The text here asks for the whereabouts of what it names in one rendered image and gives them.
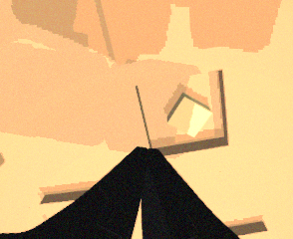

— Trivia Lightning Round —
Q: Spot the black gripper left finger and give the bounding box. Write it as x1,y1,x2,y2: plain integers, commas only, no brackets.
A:
0,146,147,239

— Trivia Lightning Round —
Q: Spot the tan square block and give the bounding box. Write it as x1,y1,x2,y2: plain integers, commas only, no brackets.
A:
166,92,213,136

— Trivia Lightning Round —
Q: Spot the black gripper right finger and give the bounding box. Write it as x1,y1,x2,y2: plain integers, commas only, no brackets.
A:
142,147,239,239

